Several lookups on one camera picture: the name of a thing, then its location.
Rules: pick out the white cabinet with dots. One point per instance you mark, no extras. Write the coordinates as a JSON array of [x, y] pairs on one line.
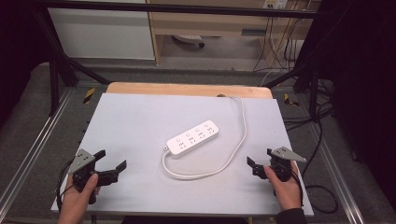
[[99, 34]]

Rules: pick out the wooden desk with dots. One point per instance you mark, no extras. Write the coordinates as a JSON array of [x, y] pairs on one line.
[[202, 23]]

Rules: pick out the aluminium floor rail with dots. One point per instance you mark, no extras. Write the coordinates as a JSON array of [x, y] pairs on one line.
[[336, 174], [37, 143]]

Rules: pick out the person's left hand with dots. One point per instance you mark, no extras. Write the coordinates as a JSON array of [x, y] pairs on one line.
[[76, 199]]

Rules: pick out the office chair base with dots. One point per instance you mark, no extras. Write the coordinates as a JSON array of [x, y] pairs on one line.
[[190, 39]]

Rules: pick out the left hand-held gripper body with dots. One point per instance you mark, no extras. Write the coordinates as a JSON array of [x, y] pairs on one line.
[[81, 161]]

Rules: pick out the dark curtain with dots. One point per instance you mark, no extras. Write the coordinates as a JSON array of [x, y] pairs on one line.
[[17, 46], [364, 77]]

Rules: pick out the white wall socket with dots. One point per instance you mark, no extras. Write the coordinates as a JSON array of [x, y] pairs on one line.
[[275, 3]]

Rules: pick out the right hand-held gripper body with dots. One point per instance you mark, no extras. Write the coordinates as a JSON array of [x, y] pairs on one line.
[[281, 161]]

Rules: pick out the person's right hand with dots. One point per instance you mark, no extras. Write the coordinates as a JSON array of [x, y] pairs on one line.
[[286, 193]]

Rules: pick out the white power strip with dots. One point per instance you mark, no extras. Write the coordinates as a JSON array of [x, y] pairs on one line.
[[193, 139]]

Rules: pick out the yellow black tape marker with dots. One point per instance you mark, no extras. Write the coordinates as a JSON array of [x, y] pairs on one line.
[[290, 100], [89, 95]]

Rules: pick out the black metal frame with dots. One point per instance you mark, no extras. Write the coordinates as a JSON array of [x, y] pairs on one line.
[[174, 8]]

